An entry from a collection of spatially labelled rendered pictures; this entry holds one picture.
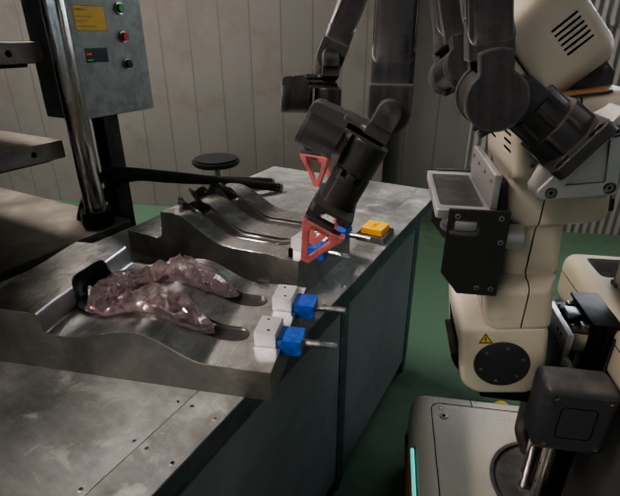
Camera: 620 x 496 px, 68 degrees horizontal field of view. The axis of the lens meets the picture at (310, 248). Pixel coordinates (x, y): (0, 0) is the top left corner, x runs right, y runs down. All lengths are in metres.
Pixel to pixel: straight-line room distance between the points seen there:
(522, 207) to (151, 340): 0.65
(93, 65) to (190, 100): 2.14
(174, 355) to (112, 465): 0.17
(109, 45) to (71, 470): 1.28
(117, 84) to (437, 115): 2.32
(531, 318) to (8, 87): 4.19
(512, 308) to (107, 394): 0.71
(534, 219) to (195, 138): 3.15
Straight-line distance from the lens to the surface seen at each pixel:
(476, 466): 1.41
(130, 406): 0.79
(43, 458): 0.76
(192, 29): 3.68
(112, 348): 0.81
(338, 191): 0.68
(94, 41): 1.65
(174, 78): 3.76
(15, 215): 1.75
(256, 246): 1.02
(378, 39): 0.65
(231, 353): 0.75
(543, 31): 0.81
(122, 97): 1.70
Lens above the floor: 1.31
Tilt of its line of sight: 25 degrees down
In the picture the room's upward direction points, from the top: straight up
